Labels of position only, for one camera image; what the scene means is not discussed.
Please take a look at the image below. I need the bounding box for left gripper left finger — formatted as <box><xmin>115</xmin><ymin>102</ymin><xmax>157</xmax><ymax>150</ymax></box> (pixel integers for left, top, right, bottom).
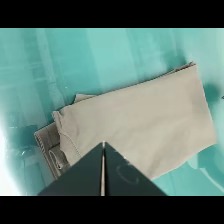
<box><xmin>37</xmin><ymin>142</ymin><xmax>105</xmax><ymax>197</ymax></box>

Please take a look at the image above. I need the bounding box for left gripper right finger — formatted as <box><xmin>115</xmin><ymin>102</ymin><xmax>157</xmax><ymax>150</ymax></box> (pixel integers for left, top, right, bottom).
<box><xmin>103</xmin><ymin>142</ymin><xmax>168</xmax><ymax>197</ymax></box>

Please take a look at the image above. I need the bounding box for brown T-shirt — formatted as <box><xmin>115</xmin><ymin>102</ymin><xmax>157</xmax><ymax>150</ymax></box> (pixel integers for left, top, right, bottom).
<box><xmin>33</xmin><ymin>60</ymin><xmax>219</xmax><ymax>181</ymax></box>

